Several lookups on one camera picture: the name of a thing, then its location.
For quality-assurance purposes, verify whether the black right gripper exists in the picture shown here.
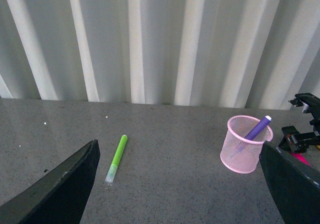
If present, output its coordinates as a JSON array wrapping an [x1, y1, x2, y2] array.
[[278, 92, 320, 152]]

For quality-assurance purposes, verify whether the pink marker pen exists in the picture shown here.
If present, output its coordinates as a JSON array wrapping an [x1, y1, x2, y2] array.
[[290, 152, 310, 166]]

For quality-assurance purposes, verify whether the purple marker pen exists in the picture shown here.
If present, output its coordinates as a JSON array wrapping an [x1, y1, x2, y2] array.
[[229, 115, 273, 156]]

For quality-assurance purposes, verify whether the pink mesh cup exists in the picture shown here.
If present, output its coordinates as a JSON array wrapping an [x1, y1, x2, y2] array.
[[220, 115, 274, 174]]

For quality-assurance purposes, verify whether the black right foreground panel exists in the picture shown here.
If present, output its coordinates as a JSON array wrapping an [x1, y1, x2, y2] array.
[[259, 141, 320, 224]]

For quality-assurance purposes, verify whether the black foreground panel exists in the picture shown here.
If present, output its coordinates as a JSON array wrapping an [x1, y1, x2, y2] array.
[[0, 140, 100, 224], [259, 141, 320, 224]]

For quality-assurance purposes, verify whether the green marker pen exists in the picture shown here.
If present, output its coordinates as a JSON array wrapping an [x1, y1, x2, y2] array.
[[105, 134, 128, 183]]

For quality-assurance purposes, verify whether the black left foreground panel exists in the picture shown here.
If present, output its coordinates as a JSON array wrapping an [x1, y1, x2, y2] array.
[[0, 140, 100, 224]]

